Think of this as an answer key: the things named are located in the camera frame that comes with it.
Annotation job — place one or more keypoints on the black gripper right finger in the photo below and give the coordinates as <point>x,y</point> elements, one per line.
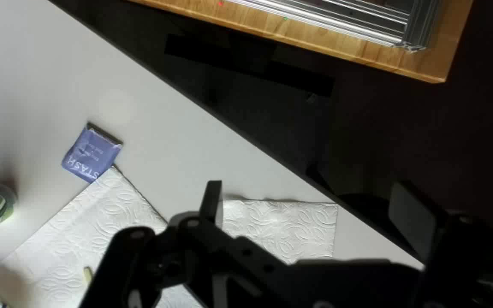
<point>463,256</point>

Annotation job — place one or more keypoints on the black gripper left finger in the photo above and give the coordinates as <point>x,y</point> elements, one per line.
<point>162,262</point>

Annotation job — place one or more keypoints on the blue tea packet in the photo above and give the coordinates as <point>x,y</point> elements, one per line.
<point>90,154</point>

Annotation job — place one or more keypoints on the large white paper towel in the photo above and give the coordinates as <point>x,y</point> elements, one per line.
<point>59,250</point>

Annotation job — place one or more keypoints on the small white paper towel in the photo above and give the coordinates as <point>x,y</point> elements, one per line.
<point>292,227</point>

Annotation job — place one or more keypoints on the wooden platform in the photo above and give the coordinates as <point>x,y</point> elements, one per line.
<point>372,53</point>

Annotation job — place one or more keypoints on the aluminium frame rails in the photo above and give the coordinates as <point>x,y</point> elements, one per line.
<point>360,17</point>

